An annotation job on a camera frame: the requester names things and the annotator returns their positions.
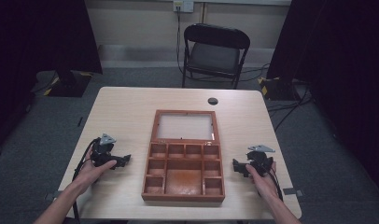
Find white wall socket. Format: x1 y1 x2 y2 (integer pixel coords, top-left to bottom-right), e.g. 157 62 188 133
173 0 195 14

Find grey table bracket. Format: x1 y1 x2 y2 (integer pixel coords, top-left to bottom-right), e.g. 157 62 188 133
43 189 61 202
282 187 304 198

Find person's left hand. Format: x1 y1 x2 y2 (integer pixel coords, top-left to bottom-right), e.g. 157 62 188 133
73 146 118 196

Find black stand base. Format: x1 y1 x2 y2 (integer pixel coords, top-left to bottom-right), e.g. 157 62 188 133
258 76 302 101
47 70 92 98

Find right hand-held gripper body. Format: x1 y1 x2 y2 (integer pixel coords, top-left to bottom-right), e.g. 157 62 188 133
246 144 276 178

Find person's right hand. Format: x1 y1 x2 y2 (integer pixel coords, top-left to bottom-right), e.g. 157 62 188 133
245 161 281 201

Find black floor cables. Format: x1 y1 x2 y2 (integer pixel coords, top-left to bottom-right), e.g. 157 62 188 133
240 63 314 133

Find brown wooden compartment box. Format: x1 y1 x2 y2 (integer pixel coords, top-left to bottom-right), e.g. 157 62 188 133
141 108 226 203

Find dark curtain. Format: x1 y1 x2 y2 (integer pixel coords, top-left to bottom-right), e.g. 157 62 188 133
0 0 104 157
266 0 379 200

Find black wall socket cable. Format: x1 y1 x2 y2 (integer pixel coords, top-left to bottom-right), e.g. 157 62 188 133
175 5 186 75

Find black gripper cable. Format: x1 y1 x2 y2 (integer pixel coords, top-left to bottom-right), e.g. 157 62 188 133
263 165 285 203
71 137 101 224

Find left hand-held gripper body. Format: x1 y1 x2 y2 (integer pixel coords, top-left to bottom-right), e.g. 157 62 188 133
90 133 124 169

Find black folding chair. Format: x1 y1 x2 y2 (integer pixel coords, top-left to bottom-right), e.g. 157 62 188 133
181 22 252 91

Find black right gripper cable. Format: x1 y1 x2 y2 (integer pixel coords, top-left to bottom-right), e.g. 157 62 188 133
263 165 285 203

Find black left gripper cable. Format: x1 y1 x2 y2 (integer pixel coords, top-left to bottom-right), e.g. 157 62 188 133
71 137 101 224

